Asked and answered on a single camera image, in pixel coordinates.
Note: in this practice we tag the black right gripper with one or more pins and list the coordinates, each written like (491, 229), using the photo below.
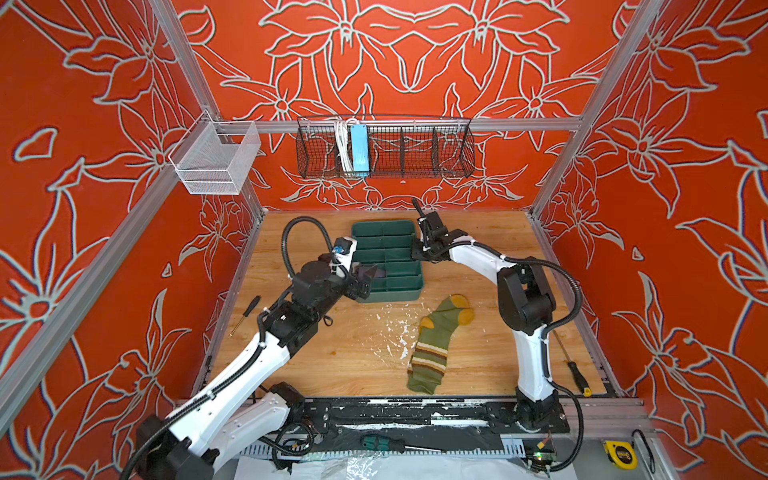
(414, 251)

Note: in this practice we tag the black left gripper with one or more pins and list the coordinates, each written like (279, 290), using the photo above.
(353, 288)

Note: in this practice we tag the green striped sock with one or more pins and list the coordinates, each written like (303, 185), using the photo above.
(429, 359)

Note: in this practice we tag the purple striped sock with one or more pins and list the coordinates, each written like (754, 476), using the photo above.
(366, 274)

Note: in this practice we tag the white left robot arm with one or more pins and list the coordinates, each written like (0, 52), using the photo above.
(199, 437)

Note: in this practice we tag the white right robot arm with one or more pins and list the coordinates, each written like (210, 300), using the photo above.
(526, 304)

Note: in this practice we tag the green compartment tray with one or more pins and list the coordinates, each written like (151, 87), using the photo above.
(387, 245)

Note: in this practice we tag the light blue box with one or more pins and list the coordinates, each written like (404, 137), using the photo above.
(360, 149)

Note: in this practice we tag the yellow tape measure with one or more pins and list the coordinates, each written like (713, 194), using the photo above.
(621, 454)

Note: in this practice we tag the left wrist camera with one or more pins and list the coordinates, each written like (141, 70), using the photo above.
(342, 255)

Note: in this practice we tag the black wire wall basket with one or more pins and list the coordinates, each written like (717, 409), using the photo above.
(400, 147)

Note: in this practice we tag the green handled screwdriver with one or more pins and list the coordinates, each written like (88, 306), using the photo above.
(387, 444)

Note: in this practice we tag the clear plastic wall bin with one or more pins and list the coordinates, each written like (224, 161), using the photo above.
(215, 158)

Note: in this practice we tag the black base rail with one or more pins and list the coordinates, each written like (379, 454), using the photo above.
(481, 427)

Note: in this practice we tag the yellow black handled screwdriver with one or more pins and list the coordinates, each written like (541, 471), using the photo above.
(579, 380)

